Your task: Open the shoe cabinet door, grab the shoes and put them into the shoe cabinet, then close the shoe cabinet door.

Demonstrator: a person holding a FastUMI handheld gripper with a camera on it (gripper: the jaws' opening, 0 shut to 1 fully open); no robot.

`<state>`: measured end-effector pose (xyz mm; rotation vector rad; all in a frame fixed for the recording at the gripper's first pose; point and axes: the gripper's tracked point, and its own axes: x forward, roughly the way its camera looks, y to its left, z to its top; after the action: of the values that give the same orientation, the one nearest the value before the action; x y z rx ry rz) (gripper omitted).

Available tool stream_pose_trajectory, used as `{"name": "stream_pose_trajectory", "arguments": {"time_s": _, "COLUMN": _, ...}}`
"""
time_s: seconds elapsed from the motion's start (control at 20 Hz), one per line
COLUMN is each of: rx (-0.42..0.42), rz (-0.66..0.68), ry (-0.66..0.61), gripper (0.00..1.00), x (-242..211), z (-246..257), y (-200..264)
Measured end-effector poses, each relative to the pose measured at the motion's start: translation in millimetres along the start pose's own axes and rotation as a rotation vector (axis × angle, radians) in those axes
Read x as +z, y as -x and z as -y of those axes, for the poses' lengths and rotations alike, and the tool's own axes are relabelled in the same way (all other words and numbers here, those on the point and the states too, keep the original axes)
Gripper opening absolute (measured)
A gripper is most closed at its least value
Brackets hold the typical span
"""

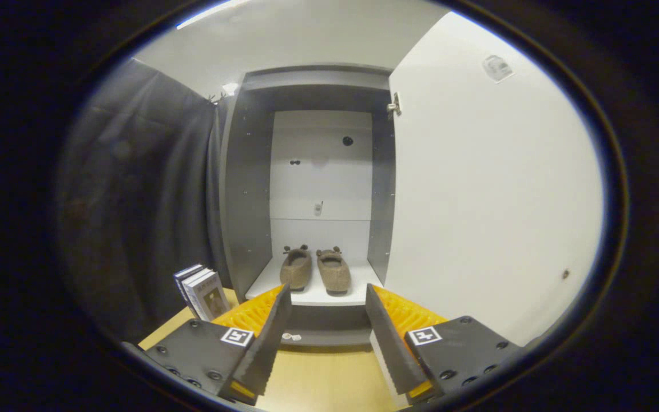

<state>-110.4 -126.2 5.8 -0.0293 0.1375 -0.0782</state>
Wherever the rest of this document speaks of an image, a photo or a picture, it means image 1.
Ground grey cover book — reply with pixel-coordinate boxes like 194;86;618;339
184;270;231;322

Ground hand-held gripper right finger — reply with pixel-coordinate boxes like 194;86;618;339
365;283;525;408

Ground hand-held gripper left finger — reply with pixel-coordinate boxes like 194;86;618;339
122;283;293;407

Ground white cabinet shelf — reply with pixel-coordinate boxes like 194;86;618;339
244;256;384;307

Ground brown fuzzy shoe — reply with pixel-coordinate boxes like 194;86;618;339
316;247;352;294
280;245;313;290

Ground white shoe cabinet door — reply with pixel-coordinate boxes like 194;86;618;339
383;11;605;347

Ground dark blue book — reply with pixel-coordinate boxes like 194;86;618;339
173;264;204;304

